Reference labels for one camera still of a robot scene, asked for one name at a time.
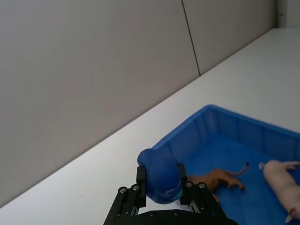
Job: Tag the blue plastic bin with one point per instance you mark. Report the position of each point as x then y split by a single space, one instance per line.
225 150

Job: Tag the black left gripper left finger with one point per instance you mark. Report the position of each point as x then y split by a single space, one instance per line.
141 187

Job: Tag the pink toy pig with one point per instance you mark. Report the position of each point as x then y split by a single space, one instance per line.
281 180

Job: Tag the brown toy lion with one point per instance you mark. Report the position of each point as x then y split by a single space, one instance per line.
215 179

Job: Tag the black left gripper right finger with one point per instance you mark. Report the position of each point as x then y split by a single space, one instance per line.
201 199

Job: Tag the blue rubber toy animal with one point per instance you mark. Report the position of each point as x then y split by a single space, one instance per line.
161 175

